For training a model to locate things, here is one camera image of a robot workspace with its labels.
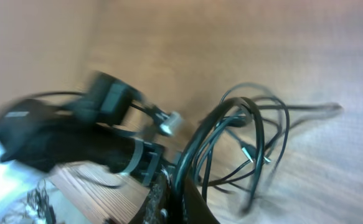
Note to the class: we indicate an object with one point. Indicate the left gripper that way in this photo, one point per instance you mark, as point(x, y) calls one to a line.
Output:
point(147, 162)

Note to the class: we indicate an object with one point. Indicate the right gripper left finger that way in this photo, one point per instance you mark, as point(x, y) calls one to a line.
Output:
point(154, 208)

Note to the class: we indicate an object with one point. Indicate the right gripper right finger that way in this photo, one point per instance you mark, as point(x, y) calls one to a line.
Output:
point(195, 209)

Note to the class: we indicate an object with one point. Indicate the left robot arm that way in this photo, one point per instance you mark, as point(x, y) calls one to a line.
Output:
point(41, 136)

